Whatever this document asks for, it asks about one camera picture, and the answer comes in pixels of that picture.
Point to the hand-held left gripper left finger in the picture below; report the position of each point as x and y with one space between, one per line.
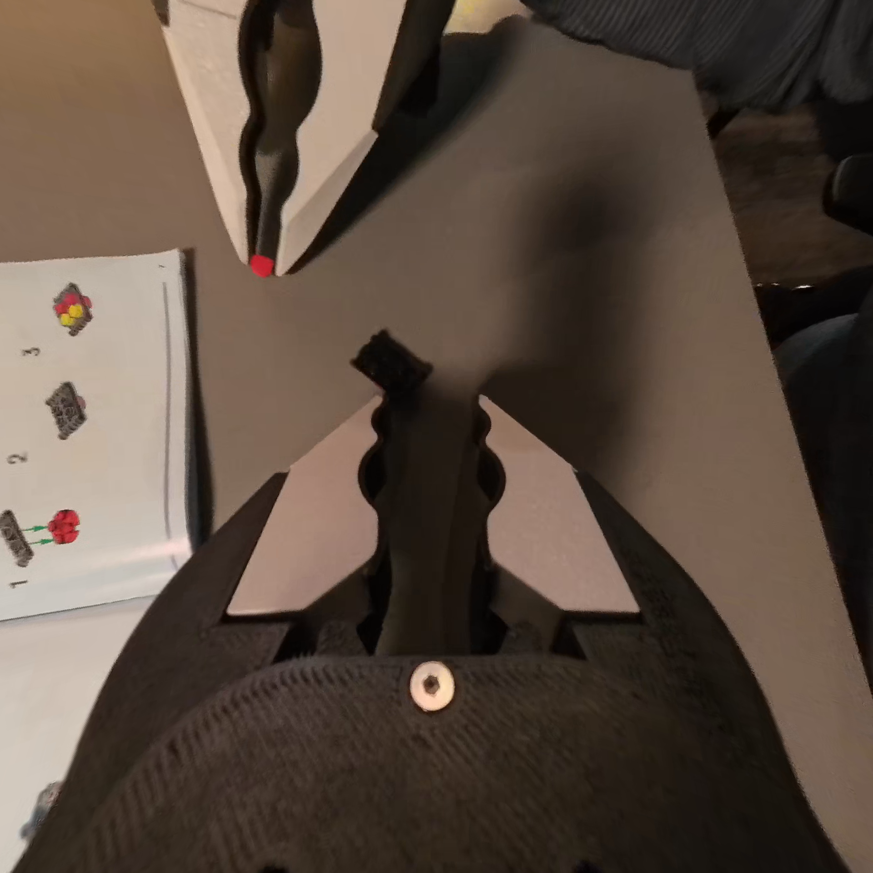
300 545

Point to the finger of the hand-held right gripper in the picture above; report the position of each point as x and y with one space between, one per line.
348 88
211 102

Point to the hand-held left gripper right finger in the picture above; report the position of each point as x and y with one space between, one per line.
559 545

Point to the small red lego piece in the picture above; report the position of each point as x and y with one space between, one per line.
261 266

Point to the instruction booklet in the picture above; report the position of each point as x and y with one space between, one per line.
102 443

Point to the person's right forearm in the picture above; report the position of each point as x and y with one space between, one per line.
716 41

